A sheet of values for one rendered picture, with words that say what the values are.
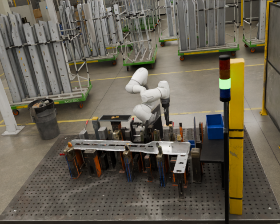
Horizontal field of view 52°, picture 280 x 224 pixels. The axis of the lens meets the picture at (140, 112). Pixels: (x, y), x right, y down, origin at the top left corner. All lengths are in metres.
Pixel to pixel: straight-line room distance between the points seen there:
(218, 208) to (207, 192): 0.22
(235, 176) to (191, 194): 0.58
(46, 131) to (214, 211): 3.95
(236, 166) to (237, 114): 0.45
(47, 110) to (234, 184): 4.01
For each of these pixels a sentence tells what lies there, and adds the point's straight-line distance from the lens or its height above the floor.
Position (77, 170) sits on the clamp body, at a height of 0.77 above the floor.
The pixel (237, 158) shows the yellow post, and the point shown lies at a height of 1.25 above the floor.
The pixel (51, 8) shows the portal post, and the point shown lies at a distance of 9.21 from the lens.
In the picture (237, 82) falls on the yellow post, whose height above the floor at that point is 1.86.
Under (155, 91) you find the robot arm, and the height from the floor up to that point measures 1.65.
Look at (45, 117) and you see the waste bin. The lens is 5.67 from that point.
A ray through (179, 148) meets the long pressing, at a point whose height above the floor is 1.00.
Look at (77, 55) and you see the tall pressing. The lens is 10.55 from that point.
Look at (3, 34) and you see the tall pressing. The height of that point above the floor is 1.89.
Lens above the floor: 2.56
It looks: 24 degrees down
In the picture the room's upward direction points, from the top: 9 degrees counter-clockwise
